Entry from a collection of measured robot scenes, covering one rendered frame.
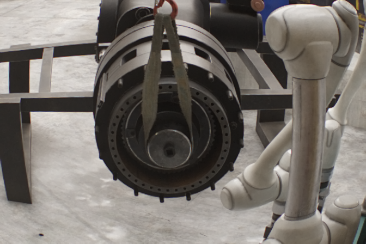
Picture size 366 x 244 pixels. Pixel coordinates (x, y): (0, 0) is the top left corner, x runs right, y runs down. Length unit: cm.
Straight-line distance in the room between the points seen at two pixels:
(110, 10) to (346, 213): 239
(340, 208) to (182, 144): 93
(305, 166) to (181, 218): 221
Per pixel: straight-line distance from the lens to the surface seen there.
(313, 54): 174
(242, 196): 207
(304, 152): 181
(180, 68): 261
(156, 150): 269
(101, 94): 273
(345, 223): 198
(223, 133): 274
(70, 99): 377
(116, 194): 421
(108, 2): 404
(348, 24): 183
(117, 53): 298
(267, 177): 206
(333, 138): 239
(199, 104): 279
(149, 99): 265
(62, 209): 395
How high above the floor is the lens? 192
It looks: 20 degrees down
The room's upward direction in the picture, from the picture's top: 2 degrees clockwise
